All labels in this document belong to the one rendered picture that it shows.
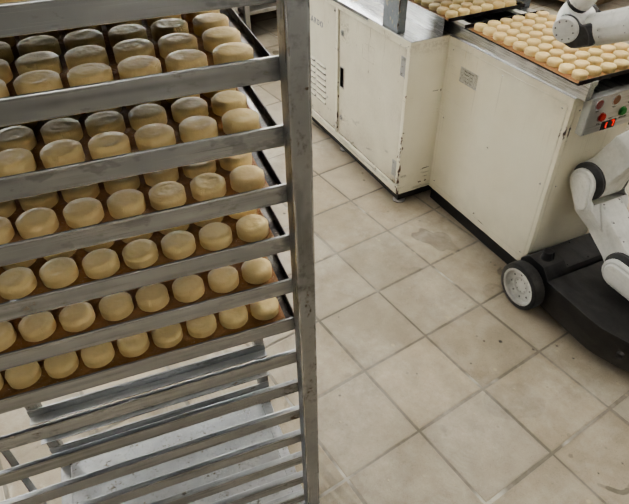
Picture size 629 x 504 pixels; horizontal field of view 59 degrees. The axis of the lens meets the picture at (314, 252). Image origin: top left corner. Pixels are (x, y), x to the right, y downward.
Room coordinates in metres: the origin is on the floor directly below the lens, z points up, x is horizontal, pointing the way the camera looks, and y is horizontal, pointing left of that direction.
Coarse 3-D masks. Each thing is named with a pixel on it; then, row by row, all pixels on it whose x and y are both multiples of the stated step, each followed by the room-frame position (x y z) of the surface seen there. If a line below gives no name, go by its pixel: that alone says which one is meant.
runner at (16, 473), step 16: (288, 384) 0.64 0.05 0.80; (240, 400) 0.61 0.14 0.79; (256, 400) 0.62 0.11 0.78; (176, 416) 0.60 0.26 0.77; (192, 416) 0.58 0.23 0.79; (208, 416) 0.59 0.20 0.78; (128, 432) 0.57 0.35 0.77; (144, 432) 0.55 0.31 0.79; (160, 432) 0.56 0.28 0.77; (80, 448) 0.54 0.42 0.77; (96, 448) 0.53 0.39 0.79; (112, 448) 0.53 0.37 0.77; (32, 464) 0.49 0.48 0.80; (48, 464) 0.50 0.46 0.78; (64, 464) 0.51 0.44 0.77; (0, 480) 0.47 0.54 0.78; (16, 480) 0.48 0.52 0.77
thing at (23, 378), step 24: (240, 312) 0.67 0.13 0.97; (264, 312) 0.67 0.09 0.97; (144, 336) 0.62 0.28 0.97; (168, 336) 0.62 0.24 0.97; (192, 336) 0.63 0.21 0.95; (216, 336) 0.63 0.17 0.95; (48, 360) 0.57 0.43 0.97; (72, 360) 0.57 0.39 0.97; (96, 360) 0.57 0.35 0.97; (120, 360) 0.59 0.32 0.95; (0, 384) 0.54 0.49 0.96; (24, 384) 0.53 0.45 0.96; (48, 384) 0.54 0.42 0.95
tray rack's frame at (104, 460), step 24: (264, 408) 1.03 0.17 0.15; (192, 432) 0.95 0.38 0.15; (264, 432) 0.94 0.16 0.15; (96, 456) 0.88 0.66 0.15; (120, 456) 0.87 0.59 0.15; (192, 456) 0.87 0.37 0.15; (216, 456) 0.87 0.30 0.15; (264, 456) 0.86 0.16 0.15; (24, 480) 0.64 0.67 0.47; (120, 480) 0.80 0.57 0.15; (144, 480) 0.80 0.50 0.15; (192, 480) 0.79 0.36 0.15; (264, 480) 0.79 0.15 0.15
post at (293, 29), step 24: (288, 0) 0.62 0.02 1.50; (288, 24) 0.62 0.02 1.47; (288, 48) 0.62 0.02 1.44; (288, 72) 0.62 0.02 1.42; (288, 96) 0.62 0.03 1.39; (288, 120) 0.62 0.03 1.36; (288, 144) 0.63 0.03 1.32; (288, 168) 0.63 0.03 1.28; (312, 168) 0.63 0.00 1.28; (288, 192) 0.64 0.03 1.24; (312, 192) 0.63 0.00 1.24; (288, 216) 0.65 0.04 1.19; (312, 216) 0.63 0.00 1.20; (312, 240) 0.63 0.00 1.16; (312, 264) 0.63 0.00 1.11; (312, 288) 0.63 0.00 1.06; (312, 312) 0.63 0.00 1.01; (312, 336) 0.63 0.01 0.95; (312, 360) 0.63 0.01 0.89; (312, 384) 0.63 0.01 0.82; (312, 408) 0.63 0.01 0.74; (312, 432) 0.63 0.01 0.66; (312, 456) 0.63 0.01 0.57; (312, 480) 0.63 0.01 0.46
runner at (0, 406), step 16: (288, 320) 0.65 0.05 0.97; (224, 336) 0.61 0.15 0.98; (240, 336) 0.62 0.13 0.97; (256, 336) 0.63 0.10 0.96; (176, 352) 0.58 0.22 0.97; (192, 352) 0.59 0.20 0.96; (208, 352) 0.60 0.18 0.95; (112, 368) 0.55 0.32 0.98; (128, 368) 0.56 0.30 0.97; (144, 368) 0.56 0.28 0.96; (64, 384) 0.53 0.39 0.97; (80, 384) 0.53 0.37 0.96; (96, 384) 0.54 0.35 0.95; (0, 400) 0.50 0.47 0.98; (16, 400) 0.50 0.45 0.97; (32, 400) 0.51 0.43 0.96
